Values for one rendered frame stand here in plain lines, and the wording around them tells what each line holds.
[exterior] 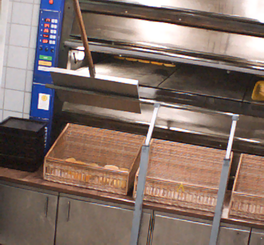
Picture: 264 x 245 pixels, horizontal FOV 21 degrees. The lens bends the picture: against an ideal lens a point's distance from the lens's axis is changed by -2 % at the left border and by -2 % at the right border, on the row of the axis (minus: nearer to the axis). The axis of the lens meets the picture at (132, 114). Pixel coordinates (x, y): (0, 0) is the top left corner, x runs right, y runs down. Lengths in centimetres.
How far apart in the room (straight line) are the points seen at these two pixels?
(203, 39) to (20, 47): 125
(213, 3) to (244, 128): 84
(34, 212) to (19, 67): 104
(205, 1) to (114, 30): 64
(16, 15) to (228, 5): 145
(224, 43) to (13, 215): 174
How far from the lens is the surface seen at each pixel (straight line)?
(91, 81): 437
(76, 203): 446
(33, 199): 454
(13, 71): 499
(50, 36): 484
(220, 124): 471
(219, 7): 461
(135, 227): 435
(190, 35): 466
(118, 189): 444
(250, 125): 471
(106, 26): 476
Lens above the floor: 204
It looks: 13 degrees down
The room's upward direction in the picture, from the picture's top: 7 degrees clockwise
